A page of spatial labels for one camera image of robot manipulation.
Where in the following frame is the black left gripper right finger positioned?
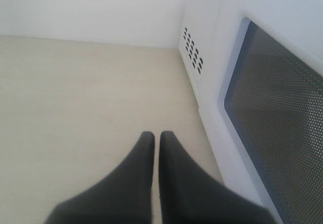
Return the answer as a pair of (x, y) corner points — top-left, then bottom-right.
(158, 131), (274, 223)

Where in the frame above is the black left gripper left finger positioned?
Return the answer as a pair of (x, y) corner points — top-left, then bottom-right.
(45, 131), (155, 223)

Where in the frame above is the white microwave door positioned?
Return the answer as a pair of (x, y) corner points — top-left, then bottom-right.
(203, 4), (322, 223)

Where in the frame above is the white Midea microwave oven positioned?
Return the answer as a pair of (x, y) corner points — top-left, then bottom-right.
(176, 0), (323, 124)

